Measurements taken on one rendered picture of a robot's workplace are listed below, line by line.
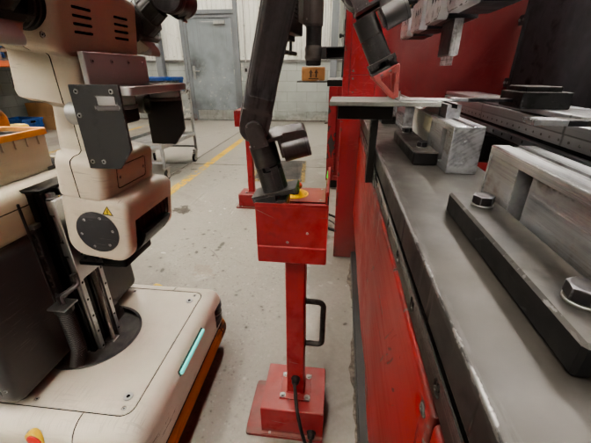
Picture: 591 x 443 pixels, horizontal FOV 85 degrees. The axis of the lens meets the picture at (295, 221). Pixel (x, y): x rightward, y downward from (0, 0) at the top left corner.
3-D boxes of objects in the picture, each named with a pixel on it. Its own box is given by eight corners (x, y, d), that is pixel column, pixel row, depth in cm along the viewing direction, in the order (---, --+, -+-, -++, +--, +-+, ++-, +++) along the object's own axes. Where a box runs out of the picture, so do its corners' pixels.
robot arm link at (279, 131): (243, 107, 68) (242, 125, 61) (295, 91, 67) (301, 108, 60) (260, 156, 75) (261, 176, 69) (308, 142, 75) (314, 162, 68)
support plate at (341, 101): (331, 99, 96) (331, 96, 95) (424, 100, 93) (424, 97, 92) (329, 105, 80) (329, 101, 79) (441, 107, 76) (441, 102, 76)
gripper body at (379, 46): (392, 61, 86) (382, 32, 84) (397, 60, 77) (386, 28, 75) (368, 73, 88) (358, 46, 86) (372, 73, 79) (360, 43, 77)
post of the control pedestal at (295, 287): (288, 379, 110) (287, 237, 87) (304, 381, 109) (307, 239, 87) (287, 393, 105) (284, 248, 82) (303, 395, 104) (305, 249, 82)
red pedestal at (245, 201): (242, 199, 297) (235, 104, 262) (268, 200, 294) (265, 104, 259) (236, 207, 279) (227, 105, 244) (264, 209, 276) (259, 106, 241)
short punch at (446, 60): (435, 66, 85) (442, 24, 81) (443, 66, 85) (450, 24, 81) (447, 65, 76) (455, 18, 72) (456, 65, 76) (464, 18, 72)
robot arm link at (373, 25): (351, 21, 82) (352, 18, 77) (376, 6, 80) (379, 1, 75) (361, 48, 84) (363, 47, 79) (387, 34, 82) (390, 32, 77)
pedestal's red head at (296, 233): (273, 225, 94) (271, 164, 87) (327, 228, 93) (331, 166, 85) (258, 261, 76) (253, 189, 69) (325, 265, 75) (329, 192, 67)
